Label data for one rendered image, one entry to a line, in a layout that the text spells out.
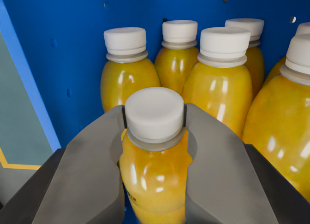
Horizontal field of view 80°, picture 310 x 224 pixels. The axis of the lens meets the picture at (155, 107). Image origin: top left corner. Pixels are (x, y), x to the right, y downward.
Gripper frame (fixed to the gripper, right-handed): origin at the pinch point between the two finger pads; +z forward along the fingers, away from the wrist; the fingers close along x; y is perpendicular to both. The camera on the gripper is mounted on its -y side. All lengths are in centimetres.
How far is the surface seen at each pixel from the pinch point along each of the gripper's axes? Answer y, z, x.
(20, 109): 66, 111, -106
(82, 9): -5.3, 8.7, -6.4
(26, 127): 84, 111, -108
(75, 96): 1.6, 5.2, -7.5
